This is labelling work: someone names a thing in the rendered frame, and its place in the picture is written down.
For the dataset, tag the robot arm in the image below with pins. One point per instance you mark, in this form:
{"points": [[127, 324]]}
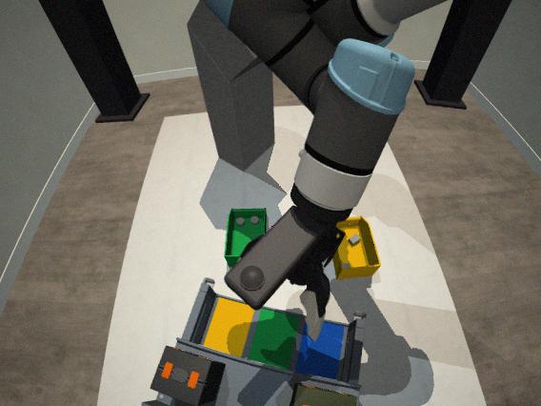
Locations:
{"points": [[357, 90]]}

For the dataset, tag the dark grey metal shelf frame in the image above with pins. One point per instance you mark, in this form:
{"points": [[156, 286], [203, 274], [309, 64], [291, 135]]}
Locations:
{"points": [[229, 329]]}

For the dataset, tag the dark grey case with orange latches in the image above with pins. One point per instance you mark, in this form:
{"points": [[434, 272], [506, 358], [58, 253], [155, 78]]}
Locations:
{"points": [[188, 377]]}

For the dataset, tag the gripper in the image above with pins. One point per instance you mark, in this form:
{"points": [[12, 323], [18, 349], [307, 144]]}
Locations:
{"points": [[310, 272]]}

